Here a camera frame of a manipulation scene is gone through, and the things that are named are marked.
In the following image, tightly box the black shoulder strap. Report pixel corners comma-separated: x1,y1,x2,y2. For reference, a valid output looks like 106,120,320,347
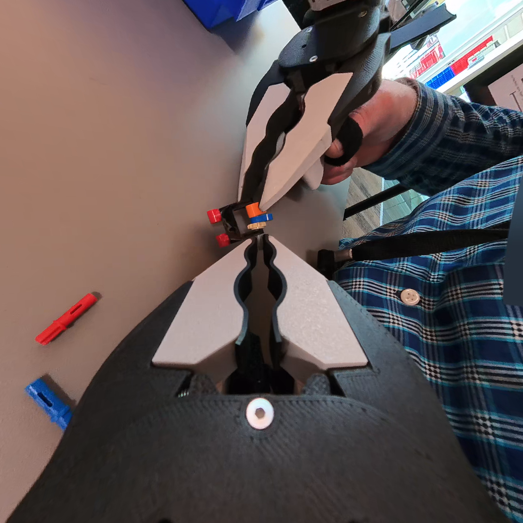
317,227,512,279

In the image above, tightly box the black office chair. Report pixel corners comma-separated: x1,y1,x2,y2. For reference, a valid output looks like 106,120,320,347
387,3,457,52

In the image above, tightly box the person's right forearm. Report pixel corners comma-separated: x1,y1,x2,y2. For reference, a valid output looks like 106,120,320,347
361,79,523,197

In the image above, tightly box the small black lego assembly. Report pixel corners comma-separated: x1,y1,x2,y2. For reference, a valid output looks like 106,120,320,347
206,200,274,249

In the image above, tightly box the white cardboard box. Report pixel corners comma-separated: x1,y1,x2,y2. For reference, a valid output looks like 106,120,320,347
488,63,523,112

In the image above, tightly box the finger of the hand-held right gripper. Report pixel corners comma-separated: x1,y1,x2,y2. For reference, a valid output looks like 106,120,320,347
238,83,305,205
259,72,355,210

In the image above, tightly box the blue plastic bin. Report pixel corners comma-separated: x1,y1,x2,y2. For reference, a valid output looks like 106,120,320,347
182,0,267,30

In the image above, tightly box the long red lego pin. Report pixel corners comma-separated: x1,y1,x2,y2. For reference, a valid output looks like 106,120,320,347
35,293,99,347

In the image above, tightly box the person's right hand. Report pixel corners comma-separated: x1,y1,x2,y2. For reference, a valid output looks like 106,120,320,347
321,77,418,186

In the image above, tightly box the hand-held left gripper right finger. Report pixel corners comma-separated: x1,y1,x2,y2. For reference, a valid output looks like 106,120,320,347
263,235,369,381

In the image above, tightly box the person in plaid shirt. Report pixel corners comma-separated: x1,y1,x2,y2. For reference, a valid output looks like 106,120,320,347
333,155,523,523

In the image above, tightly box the row of red blue bins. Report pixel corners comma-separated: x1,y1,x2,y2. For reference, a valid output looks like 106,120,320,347
409,34,496,89

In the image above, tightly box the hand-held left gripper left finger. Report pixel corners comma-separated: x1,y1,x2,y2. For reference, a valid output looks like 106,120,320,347
151,238,259,381

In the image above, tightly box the long blue lego pin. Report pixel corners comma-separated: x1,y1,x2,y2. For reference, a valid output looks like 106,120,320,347
24,377,74,432

